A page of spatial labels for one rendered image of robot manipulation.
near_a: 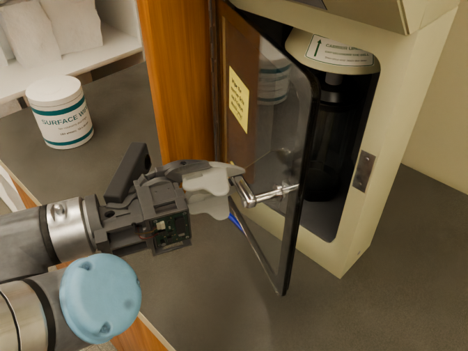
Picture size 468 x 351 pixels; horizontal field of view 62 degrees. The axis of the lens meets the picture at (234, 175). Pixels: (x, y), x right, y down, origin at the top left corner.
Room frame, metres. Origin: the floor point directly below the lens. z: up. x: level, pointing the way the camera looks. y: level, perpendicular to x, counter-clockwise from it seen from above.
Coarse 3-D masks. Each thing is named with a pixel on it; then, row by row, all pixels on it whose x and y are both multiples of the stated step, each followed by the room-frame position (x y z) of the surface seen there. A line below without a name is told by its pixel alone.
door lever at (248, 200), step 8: (240, 176) 0.41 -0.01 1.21; (240, 184) 0.39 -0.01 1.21; (240, 192) 0.38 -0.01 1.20; (248, 192) 0.38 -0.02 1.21; (264, 192) 0.38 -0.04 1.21; (272, 192) 0.38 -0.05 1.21; (280, 192) 0.37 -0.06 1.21; (248, 200) 0.36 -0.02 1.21; (256, 200) 0.36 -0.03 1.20; (264, 200) 0.37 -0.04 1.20; (280, 200) 0.37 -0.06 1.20
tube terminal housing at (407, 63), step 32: (256, 0) 0.58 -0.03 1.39; (448, 0) 0.46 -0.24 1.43; (320, 32) 0.50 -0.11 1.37; (352, 32) 0.47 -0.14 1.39; (384, 32) 0.44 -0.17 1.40; (416, 32) 0.42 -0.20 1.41; (384, 64) 0.43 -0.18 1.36; (416, 64) 0.44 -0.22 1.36; (384, 96) 0.43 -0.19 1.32; (416, 96) 0.47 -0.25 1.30; (384, 128) 0.42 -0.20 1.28; (384, 160) 0.44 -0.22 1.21; (352, 192) 0.43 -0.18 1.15; (384, 192) 0.47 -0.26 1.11; (352, 224) 0.42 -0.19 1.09; (320, 256) 0.45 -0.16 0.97; (352, 256) 0.44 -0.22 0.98
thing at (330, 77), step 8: (320, 72) 0.62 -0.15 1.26; (328, 72) 0.59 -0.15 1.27; (320, 80) 0.59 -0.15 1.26; (328, 80) 0.58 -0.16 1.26; (336, 80) 0.58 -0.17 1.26; (344, 80) 0.59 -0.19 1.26; (352, 80) 0.59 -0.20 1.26; (328, 88) 0.57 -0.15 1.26; (336, 88) 0.57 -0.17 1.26; (344, 88) 0.57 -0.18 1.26; (352, 88) 0.57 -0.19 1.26; (328, 96) 0.55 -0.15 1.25; (336, 96) 0.55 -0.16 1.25; (344, 96) 0.55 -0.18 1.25; (352, 96) 0.56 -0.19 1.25
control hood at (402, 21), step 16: (288, 0) 0.50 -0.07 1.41; (336, 0) 0.43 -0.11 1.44; (352, 0) 0.41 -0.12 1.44; (368, 0) 0.39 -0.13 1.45; (384, 0) 0.38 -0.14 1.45; (400, 0) 0.37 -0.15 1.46; (416, 0) 0.39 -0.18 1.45; (352, 16) 0.44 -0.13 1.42; (368, 16) 0.42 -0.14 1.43; (384, 16) 0.40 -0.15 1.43; (400, 16) 0.38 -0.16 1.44; (416, 16) 0.40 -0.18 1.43; (400, 32) 0.40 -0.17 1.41
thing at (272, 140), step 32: (224, 0) 0.58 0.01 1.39; (224, 32) 0.57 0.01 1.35; (256, 32) 0.47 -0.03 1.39; (224, 64) 0.57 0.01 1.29; (256, 64) 0.46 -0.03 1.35; (288, 64) 0.39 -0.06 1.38; (224, 96) 0.58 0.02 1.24; (256, 96) 0.46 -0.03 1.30; (288, 96) 0.38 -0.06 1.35; (224, 128) 0.58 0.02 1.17; (256, 128) 0.46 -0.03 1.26; (288, 128) 0.38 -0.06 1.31; (224, 160) 0.58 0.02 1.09; (256, 160) 0.45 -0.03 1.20; (288, 160) 0.37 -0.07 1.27; (256, 192) 0.45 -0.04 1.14; (288, 192) 0.36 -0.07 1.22; (256, 224) 0.44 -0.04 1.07; (288, 224) 0.35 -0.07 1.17; (288, 256) 0.34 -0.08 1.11
